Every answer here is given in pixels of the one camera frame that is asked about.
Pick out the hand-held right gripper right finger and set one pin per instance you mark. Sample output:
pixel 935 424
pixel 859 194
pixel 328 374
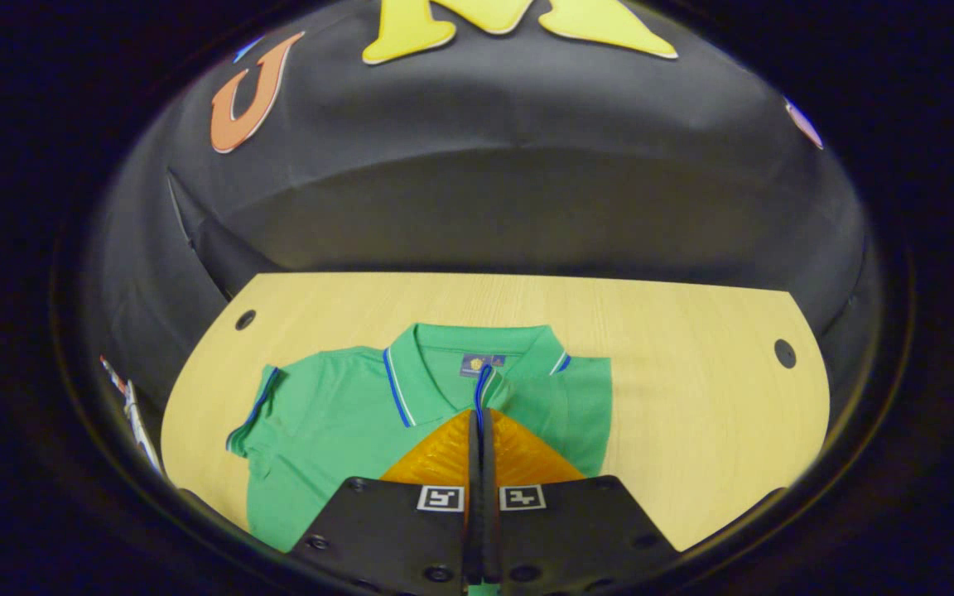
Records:
pixel 560 530

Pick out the black table grommet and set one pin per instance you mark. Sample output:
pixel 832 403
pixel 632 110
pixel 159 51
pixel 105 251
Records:
pixel 245 319
pixel 785 353

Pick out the green T-shirt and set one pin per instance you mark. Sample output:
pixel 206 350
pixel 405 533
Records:
pixel 336 430

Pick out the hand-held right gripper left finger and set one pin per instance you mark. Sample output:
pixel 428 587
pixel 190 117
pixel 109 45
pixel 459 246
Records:
pixel 411 530

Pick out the computer monitor screen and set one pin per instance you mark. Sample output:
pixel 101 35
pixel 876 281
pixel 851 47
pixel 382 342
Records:
pixel 142 426

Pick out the black backdrop cloth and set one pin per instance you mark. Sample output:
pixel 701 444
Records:
pixel 527 182

